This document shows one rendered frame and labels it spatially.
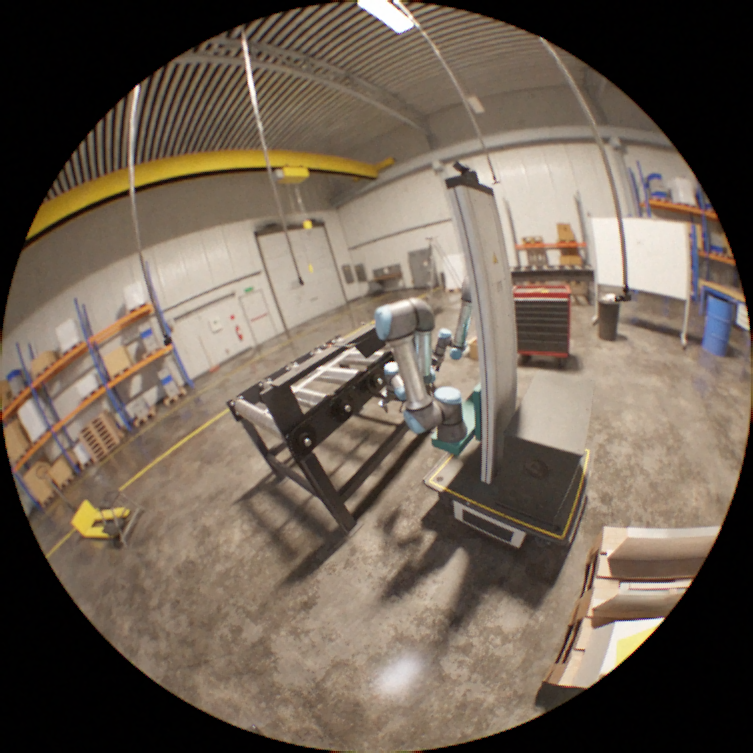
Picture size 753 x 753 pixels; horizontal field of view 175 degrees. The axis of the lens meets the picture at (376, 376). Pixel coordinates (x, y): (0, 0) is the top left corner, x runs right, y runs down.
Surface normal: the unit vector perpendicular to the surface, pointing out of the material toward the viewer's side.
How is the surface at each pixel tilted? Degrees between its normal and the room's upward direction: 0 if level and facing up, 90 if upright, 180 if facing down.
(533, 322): 90
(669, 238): 90
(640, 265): 90
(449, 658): 0
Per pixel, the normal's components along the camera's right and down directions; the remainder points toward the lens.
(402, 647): -0.25, -0.87
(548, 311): -0.59, 0.48
